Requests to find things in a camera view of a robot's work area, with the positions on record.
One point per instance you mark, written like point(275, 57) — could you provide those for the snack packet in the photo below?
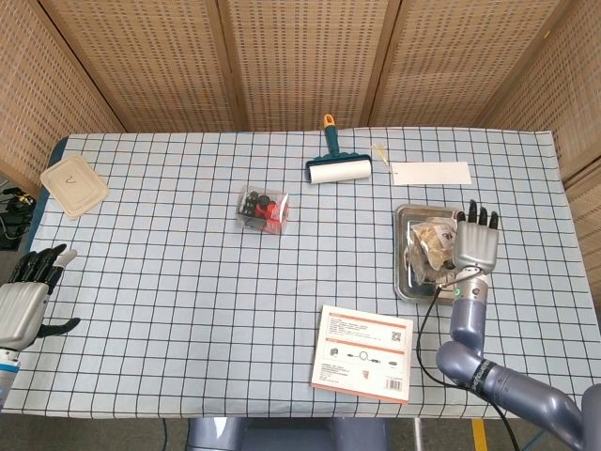
point(432, 249)

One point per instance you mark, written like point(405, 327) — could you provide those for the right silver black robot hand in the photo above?
point(476, 244)

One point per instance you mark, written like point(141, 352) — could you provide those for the clear box of black-red pieces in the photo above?
point(263, 210)

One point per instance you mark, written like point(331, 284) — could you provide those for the stainless steel tray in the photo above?
point(404, 282)

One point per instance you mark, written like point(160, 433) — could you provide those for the orange white product box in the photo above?
point(361, 354)

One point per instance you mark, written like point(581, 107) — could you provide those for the white table leg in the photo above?
point(418, 434)

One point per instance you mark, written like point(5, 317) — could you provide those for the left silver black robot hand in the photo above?
point(21, 310)

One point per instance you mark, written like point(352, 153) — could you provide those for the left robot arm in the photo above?
point(5, 376)

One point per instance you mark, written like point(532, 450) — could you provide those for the blue checked tablecloth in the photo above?
point(235, 305)

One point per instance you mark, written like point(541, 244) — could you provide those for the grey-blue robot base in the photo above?
point(286, 434)

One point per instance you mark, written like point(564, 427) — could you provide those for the small yellowish plastic tag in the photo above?
point(380, 152)

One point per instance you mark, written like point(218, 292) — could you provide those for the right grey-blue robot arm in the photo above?
point(469, 324)

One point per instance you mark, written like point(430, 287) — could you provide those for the woven bamboo folding screen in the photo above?
point(300, 61)

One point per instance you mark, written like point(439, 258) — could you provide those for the white paper card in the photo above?
point(431, 173)

